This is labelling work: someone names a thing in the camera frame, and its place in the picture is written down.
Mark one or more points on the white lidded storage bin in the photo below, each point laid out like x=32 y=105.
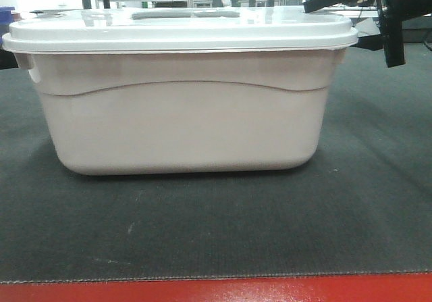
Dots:
x=179 y=90

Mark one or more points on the blue plastic crate on table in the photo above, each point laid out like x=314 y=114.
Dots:
x=6 y=17

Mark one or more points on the dark grey table mat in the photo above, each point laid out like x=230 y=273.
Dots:
x=361 y=205

